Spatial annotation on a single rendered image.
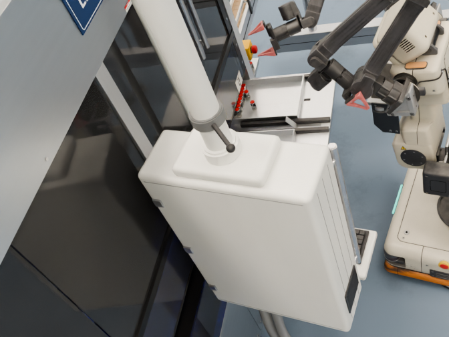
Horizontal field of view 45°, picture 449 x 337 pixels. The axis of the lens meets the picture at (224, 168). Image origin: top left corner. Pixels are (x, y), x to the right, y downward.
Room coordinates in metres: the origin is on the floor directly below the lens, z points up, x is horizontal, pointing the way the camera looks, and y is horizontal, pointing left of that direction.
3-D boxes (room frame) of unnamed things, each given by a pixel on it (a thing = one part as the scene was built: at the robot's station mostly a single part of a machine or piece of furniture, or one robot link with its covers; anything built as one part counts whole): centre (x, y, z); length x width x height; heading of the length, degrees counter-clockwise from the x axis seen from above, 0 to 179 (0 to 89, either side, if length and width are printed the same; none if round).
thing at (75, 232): (1.02, 0.34, 1.50); 0.49 x 0.01 x 0.59; 149
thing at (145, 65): (1.48, 0.06, 1.50); 0.47 x 0.01 x 0.59; 149
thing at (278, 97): (1.89, -0.30, 0.90); 0.34 x 0.26 x 0.04; 59
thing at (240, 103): (1.94, -0.20, 0.91); 0.18 x 0.02 x 0.05; 149
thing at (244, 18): (2.48, -0.35, 0.92); 0.69 x 0.15 x 0.16; 149
